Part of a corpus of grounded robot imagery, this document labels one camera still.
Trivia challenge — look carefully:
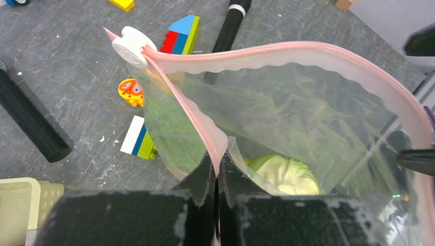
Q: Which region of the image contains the white blue green brick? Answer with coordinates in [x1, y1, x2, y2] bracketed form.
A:
[120, 115, 156, 160]

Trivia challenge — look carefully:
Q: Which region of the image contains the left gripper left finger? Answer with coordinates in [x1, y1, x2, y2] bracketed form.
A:
[35, 153, 216, 245]

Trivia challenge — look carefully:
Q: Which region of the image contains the clear polka dot zip bag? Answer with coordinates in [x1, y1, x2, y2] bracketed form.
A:
[107, 26, 434, 245]

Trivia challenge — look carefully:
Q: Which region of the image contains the upright black microphone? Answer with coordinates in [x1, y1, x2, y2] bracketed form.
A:
[1, 61, 72, 163]

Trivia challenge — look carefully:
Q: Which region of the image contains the slanted black microphone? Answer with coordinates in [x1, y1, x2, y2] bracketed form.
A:
[212, 0, 252, 53]

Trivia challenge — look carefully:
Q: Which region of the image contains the light green plastic basket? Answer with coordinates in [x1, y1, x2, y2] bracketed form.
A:
[1, 177, 64, 245]

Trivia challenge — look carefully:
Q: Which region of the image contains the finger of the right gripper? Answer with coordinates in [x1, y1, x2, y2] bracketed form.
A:
[397, 149, 434, 177]

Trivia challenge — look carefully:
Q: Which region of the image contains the blue toy car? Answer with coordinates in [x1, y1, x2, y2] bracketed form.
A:
[4, 0, 30, 6]

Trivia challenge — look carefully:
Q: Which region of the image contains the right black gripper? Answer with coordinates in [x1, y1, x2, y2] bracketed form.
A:
[404, 24, 434, 57]

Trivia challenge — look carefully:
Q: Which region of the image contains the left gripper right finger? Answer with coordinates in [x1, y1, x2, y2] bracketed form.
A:
[217, 153, 387, 245]

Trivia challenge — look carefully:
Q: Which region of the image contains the yellow brick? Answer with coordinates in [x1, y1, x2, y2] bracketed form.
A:
[108, 0, 135, 12]

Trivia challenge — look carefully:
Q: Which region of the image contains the orange cartoon figure block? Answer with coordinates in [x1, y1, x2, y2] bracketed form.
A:
[118, 78, 144, 107]

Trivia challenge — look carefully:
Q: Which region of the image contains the green cabbage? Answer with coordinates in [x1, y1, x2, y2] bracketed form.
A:
[248, 155, 323, 195]

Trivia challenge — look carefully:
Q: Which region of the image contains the multicolour brick stack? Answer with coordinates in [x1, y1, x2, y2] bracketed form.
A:
[160, 15, 200, 55]

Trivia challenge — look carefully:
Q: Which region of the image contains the tan wooden cube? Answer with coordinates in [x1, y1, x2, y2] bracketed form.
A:
[334, 0, 354, 12]

